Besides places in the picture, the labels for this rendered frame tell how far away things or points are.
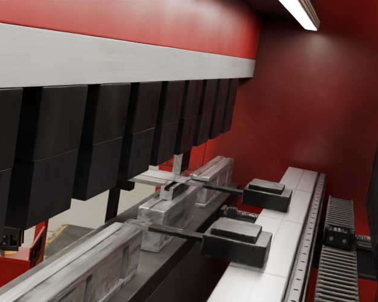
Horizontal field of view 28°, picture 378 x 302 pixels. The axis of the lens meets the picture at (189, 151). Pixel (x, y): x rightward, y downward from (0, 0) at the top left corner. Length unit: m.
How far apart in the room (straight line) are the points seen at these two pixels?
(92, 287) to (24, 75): 0.53
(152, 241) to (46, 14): 0.93
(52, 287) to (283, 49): 1.76
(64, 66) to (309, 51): 1.86
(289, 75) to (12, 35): 2.00
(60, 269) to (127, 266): 0.28
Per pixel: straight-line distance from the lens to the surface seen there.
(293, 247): 1.47
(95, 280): 1.25
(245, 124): 2.71
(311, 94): 2.68
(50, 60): 0.85
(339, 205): 1.71
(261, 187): 1.80
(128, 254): 1.42
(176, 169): 1.84
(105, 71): 1.04
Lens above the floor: 1.33
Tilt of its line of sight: 8 degrees down
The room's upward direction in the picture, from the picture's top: 9 degrees clockwise
